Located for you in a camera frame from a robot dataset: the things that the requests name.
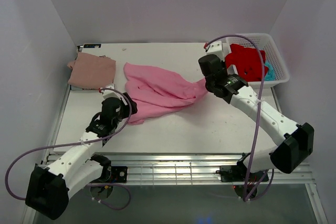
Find blue label sticker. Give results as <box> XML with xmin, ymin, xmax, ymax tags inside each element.
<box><xmin>82</xmin><ymin>44</ymin><xmax>101</xmax><ymax>48</ymax></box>

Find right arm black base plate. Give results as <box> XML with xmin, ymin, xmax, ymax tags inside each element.
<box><xmin>215</xmin><ymin>165</ymin><xmax>269</xmax><ymax>182</ymax></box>

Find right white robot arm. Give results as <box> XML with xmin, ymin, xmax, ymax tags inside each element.
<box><xmin>198</xmin><ymin>54</ymin><xmax>314</xmax><ymax>182</ymax></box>

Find white plastic mesh basket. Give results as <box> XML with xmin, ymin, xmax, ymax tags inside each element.
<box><xmin>225</xmin><ymin>33</ymin><xmax>290</xmax><ymax>89</ymax></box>

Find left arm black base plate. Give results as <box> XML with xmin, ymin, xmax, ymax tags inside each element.
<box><xmin>90</xmin><ymin>155</ymin><xmax>128</xmax><ymax>183</ymax></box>

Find teal t shirt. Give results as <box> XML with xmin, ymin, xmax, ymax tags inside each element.
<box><xmin>264</xmin><ymin>61</ymin><xmax>276</xmax><ymax>81</ymax></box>

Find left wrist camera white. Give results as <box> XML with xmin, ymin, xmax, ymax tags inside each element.
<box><xmin>98</xmin><ymin>83</ymin><xmax>118</xmax><ymax>100</ymax></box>

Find folded dusty pink t shirt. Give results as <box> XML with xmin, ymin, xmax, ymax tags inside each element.
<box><xmin>67</xmin><ymin>52</ymin><xmax>116</xmax><ymax>90</ymax></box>

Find red t shirt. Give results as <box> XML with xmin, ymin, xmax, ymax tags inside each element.
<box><xmin>225</xmin><ymin>44</ymin><xmax>262</xmax><ymax>82</ymax></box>

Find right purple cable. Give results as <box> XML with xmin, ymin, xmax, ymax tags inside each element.
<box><xmin>204</xmin><ymin>34</ymin><xmax>275</xmax><ymax>202</ymax></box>

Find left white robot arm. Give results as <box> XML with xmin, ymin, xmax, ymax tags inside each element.
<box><xmin>25</xmin><ymin>88</ymin><xmax>138</xmax><ymax>220</ymax></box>

